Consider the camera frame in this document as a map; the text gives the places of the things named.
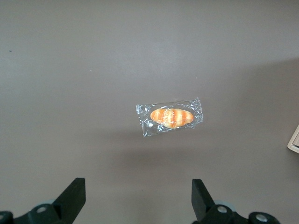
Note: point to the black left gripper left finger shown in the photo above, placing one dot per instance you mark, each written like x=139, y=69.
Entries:
x=70, y=200

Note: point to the bread roll in clear wrapper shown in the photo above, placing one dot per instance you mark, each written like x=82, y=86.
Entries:
x=171, y=117

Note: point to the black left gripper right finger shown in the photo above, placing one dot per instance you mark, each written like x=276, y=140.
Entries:
x=203, y=203

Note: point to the oak wood drawer cabinet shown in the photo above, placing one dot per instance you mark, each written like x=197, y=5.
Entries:
x=294, y=142

